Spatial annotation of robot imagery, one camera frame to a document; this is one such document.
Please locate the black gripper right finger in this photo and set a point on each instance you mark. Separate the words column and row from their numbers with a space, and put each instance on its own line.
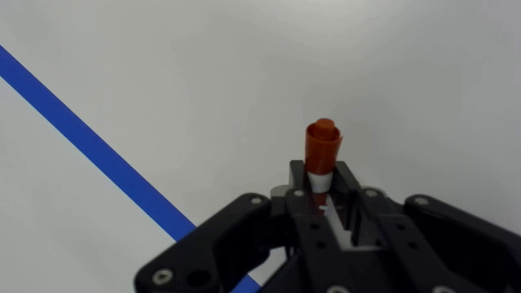
column 456, row 244

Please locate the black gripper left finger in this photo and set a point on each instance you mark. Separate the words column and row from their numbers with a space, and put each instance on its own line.
column 228, row 249

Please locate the orange capped white marker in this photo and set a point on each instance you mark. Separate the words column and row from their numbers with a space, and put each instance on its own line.
column 323, row 148

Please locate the long blue tape strip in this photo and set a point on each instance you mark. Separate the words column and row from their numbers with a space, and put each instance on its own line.
column 103, row 154

